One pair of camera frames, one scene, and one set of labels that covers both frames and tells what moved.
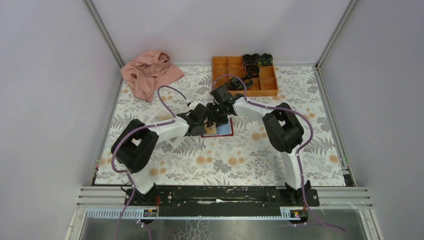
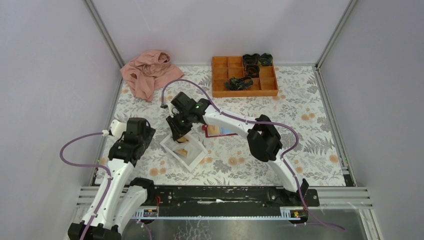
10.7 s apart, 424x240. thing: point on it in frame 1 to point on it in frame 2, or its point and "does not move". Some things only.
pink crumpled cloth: [148, 70] does not move
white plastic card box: [174, 133] to [188, 151]
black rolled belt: [247, 59] does not move
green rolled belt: [266, 59] does not move
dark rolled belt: [253, 70] does not move
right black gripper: [212, 118] to [177, 131]
